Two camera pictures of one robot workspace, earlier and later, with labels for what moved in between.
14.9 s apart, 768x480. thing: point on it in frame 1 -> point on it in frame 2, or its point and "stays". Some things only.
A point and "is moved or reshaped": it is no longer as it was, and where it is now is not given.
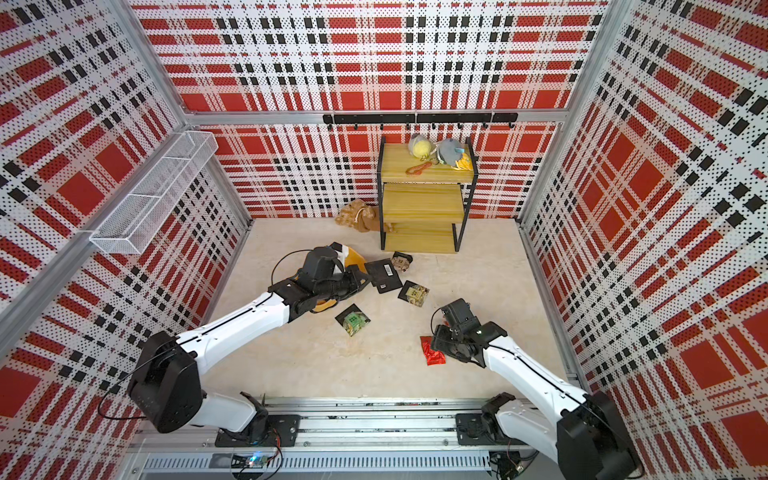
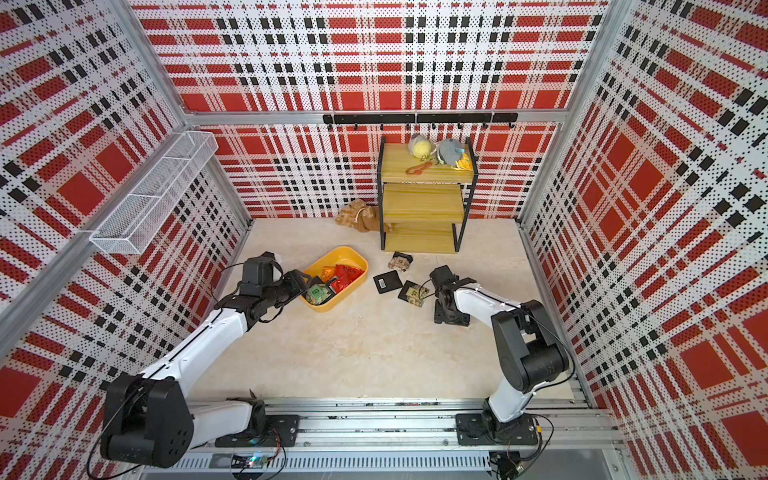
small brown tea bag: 401,261 stays
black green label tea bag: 353,319 is moved or reshaped
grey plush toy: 450,152 stays
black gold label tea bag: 414,293 stays
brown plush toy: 358,215 stays
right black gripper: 439,341 -> 439,315
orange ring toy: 416,170 stays
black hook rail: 431,119 stays
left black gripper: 353,274 -> 294,279
